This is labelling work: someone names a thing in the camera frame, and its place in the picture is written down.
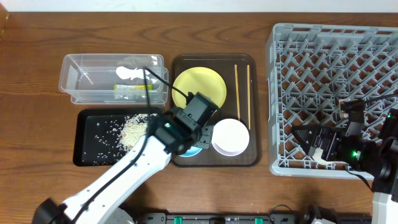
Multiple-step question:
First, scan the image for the light blue bowl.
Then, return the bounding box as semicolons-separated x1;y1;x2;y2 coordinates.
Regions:
180;146;202;157

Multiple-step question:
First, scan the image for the rice food waste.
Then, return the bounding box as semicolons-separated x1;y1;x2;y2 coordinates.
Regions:
81;113;157;166

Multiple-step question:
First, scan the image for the green yellow snack wrapper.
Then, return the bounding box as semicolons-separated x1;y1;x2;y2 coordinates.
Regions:
113;84;152;100

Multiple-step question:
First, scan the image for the wooden chopstick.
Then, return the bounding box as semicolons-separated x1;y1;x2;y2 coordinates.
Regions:
234;64;241;120
246;64;251;130

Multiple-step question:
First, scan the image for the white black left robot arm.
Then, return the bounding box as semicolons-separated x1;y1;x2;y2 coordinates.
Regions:
32;106;215;223

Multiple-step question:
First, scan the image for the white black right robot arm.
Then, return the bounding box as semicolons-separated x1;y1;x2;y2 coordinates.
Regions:
291;109;397;223

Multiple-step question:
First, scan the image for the grey plastic dishwasher rack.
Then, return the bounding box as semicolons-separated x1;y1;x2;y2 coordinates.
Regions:
265;23;397;179

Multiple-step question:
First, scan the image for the black food waste tray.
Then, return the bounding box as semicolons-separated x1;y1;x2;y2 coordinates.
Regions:
73;107;162;166

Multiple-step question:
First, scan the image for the clear plastic waste bin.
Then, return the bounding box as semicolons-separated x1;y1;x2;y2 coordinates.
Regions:
58;54;169;106

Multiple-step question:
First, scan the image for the yellow round plate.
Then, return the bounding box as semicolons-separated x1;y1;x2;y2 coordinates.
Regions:
173;67;227;108

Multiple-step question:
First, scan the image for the dark brown serving tray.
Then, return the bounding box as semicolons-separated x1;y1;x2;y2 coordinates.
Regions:
171;54;262;168

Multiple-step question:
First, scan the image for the black mounting rail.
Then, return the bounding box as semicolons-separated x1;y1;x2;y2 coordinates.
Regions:
135;205;372;224

